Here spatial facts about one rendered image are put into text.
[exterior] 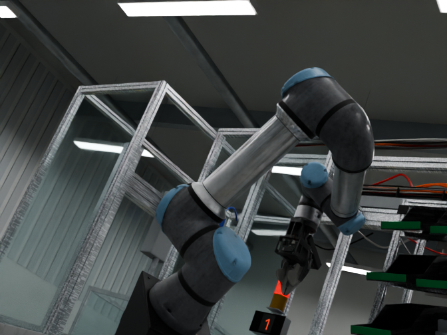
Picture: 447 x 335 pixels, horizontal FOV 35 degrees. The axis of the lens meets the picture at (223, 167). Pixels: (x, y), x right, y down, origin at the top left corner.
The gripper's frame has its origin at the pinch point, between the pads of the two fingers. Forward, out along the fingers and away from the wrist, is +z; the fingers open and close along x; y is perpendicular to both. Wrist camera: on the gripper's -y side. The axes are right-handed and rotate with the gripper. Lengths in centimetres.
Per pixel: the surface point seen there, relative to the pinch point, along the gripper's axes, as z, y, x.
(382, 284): -14.1, -23.0, 15.3
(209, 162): -59, -33, -81
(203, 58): -369, -333, -457
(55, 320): 25, 1, -87
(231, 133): -73, -33, -76
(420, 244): -35, -40, 15
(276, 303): -4.4, -29.4, -23.2
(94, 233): -8, 2, -87
